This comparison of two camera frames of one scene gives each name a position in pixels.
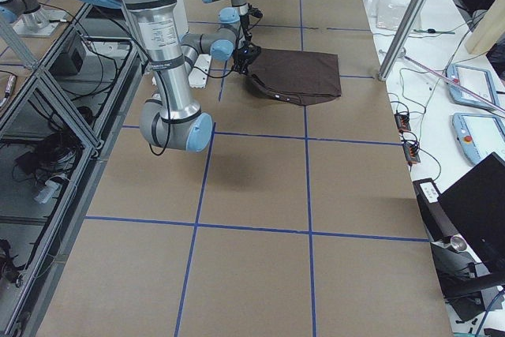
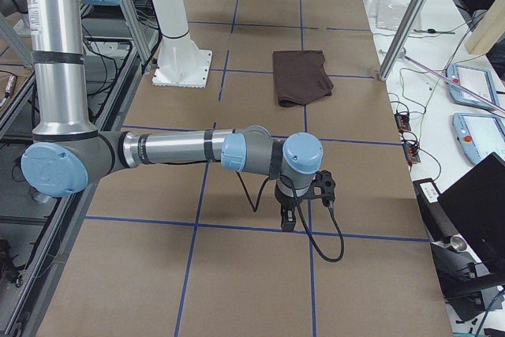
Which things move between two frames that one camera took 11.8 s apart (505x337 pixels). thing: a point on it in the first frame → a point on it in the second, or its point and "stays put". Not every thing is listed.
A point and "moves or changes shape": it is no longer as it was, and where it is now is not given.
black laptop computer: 476,204 stays put
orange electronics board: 411,148 stays put
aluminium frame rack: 61,114 stays put
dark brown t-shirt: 302,77 moves or changes shape
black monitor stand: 469,288 stays put
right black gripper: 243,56 → 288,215
